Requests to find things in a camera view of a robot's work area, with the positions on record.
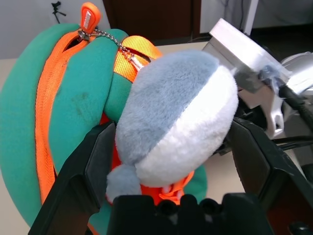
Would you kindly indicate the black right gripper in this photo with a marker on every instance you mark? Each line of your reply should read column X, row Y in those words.
column 252, row 113

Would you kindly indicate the dark brown door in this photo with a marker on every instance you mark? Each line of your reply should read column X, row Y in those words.
column 151, row 17

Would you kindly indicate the orange and teal backpack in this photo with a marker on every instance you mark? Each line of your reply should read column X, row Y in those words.
column 80, row 93

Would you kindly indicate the black camera tripod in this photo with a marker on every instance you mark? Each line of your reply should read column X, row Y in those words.
column 57, row 11

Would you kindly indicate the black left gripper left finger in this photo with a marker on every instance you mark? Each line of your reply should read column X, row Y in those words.
column 73, row 176

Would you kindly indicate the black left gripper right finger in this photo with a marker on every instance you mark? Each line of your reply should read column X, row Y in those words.
column 264, row 161

